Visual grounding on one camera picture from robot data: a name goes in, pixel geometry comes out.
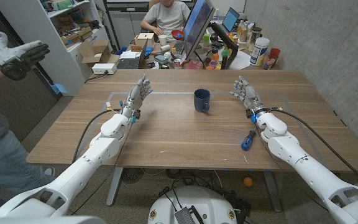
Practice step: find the grey metal cabinet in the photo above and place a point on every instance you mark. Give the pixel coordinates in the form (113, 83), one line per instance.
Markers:
(126, 28)

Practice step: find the large computer monitor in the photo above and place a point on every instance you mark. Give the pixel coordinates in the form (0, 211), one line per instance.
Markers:
(197, 25)

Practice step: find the grey table leg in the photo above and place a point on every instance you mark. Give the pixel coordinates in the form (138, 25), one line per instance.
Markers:
(114, 186)
(273, 193)

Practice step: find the white paper sheet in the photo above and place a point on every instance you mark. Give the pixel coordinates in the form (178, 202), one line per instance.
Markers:
(241, 59)

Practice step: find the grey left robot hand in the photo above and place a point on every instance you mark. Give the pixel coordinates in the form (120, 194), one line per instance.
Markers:
(137, 95)

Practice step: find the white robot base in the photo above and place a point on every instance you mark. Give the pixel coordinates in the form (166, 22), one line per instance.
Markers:
(204, 202)

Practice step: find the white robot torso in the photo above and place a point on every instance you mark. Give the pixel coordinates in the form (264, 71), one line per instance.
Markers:
(42, 221)

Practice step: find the person in white t-shirt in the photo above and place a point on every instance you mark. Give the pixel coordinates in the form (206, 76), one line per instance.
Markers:
(168, 17)

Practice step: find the open cardboard box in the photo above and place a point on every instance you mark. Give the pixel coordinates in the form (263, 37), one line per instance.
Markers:
(98, 53)

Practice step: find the white roll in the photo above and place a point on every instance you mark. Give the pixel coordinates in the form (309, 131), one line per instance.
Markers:
(165, 48)

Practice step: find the grey power adapter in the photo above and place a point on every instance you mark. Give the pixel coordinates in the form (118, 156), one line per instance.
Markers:
(184, 216)

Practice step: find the black open laptop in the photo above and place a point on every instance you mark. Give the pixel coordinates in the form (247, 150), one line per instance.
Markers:
(129, 63)

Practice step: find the red bowl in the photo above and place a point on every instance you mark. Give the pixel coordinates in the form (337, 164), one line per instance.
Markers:
(177, 35)

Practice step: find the pink flat item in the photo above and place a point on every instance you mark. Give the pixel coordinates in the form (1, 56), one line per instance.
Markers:
(194, 65)

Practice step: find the soda can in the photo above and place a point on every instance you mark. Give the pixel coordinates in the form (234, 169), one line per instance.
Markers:
(177, 63)

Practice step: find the clear plastic cup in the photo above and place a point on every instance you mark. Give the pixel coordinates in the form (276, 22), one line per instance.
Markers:
(269, 62)

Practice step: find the white paper cup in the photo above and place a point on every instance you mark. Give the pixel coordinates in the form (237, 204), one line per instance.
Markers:
(163, 40)

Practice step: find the green box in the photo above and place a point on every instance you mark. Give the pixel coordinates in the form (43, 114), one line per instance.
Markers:
(62, 4)

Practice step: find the black monitor stand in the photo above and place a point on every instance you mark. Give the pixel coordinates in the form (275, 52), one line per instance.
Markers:
(228, 43)

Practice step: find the white power box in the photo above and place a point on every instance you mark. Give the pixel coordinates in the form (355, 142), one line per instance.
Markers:
(104, 68)

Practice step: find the dark lidded jar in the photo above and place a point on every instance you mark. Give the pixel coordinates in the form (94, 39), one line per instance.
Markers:
(255, 35)

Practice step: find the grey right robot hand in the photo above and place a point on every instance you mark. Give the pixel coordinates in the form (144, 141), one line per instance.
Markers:
(249, 95)

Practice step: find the grey tape outline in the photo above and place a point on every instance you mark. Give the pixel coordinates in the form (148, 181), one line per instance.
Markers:
(172, 92)

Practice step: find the dark blue mug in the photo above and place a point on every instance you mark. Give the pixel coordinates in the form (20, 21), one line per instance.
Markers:
(201, 101)

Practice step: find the round black floor fan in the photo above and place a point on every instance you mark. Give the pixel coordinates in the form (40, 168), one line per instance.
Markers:
(132, 175)

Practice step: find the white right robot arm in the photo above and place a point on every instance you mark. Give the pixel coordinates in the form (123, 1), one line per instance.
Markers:
(291, 149)

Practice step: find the blue plastic piece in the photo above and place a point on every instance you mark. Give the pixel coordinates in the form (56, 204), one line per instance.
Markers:
(59, 89)

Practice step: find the white black teleoperation glove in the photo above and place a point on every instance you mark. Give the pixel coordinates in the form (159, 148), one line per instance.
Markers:
(11, 56)

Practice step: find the clear plastic bottle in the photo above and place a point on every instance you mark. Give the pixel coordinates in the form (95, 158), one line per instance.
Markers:
(245, 31)

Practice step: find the small laptop blue screen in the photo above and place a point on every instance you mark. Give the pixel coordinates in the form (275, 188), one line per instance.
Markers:
(230, 19)

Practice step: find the small orange cup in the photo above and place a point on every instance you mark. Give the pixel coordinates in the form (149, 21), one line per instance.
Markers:
(216, 57)

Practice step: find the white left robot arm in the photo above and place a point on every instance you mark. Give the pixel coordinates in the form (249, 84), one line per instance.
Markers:
(98, 152)

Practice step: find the grey teal device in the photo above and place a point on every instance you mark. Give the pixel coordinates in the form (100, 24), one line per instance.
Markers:
(161, 59)

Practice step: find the white shelf unit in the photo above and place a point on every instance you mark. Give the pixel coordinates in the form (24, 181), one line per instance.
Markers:
(42, 31)

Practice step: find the white plastic canister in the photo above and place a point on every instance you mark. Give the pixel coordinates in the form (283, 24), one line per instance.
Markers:
(259, 51)

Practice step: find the flat cardboard box on shelf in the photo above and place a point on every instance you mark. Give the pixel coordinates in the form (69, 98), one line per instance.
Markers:
(78, 35)

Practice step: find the orange ball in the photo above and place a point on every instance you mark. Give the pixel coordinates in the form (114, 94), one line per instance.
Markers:
(248, 182)

